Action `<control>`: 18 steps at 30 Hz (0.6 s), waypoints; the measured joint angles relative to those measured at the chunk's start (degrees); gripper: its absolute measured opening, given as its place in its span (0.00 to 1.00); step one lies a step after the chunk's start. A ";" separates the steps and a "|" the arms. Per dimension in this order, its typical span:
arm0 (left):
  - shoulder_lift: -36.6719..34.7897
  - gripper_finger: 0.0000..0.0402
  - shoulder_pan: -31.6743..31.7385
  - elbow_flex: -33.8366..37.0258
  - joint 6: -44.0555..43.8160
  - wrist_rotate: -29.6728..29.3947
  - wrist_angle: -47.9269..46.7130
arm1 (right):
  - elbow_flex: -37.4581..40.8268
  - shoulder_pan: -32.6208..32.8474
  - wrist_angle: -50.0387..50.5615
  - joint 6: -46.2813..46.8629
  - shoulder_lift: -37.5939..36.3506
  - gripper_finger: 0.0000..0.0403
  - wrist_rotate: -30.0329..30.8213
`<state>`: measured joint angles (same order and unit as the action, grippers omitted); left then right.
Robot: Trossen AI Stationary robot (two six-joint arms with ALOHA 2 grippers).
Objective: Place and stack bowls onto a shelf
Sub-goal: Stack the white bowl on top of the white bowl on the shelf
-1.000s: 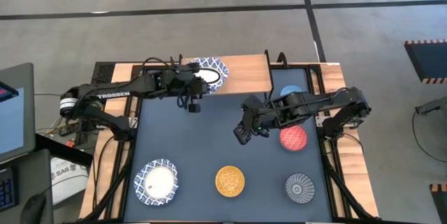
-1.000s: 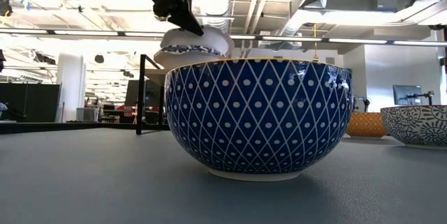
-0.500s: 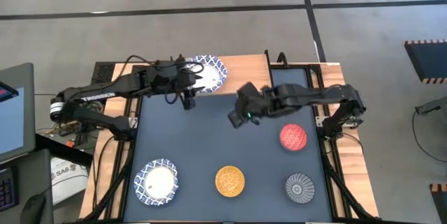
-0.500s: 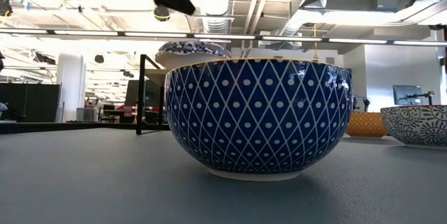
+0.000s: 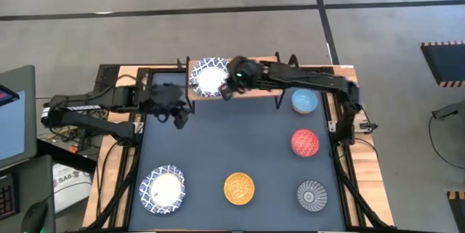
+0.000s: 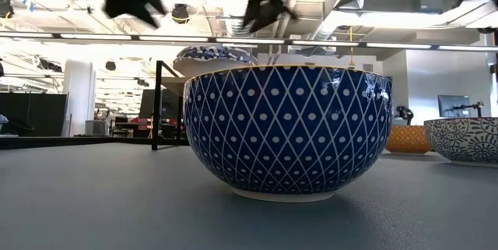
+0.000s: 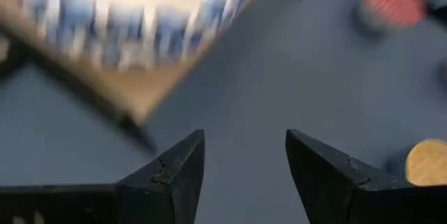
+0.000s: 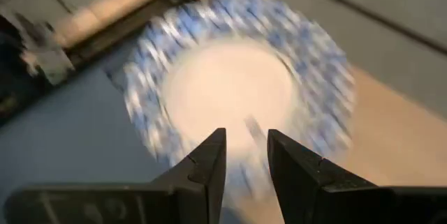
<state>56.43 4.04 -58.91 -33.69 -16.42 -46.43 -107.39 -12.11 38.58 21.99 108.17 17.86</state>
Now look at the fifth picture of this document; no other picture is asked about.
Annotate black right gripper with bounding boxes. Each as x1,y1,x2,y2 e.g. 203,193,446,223
219,57,272,102

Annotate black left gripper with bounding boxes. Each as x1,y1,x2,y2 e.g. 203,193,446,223
145,86,190,131

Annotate white shallow bowl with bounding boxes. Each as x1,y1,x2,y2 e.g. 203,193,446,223
189,57,230,99

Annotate blue and white patterned plate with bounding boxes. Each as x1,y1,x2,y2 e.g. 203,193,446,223
139,164,187,215

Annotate orange bowl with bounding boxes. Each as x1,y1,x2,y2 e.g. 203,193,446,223
291,88,320,115

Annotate blue diamond bowl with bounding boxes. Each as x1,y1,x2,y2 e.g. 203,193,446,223
223,171,256,206

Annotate red patterned bowl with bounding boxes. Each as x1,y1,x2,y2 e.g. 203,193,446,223
290,128,320,158

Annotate grey floral patterned bowl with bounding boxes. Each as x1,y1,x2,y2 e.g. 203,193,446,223
296,179,328,213

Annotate black mesh panel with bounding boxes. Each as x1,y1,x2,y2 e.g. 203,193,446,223
94,64,121,93

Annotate white printed bag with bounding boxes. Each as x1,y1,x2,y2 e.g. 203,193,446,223
52,163,94,214

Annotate grey monitor with blue screen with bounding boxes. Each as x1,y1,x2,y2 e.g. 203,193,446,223
0,65,38,171

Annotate black computer mouse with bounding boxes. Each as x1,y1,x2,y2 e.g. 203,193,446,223
20,201,49,233

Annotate black keyboard with pink lights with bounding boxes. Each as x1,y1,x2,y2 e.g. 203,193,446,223
0,173,20,221

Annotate black platform with hazard stripes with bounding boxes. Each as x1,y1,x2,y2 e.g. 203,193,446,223
420,40,465,89

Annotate grey floor device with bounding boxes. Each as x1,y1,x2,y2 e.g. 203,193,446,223
431,100,465,120

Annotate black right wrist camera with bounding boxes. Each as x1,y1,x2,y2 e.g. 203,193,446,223
232,60,259,85

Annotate wooden shelf with black frame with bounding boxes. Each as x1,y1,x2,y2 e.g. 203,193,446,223
176,51,301,113

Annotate black metal table frame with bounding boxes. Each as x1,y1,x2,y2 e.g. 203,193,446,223
85,64,395,233

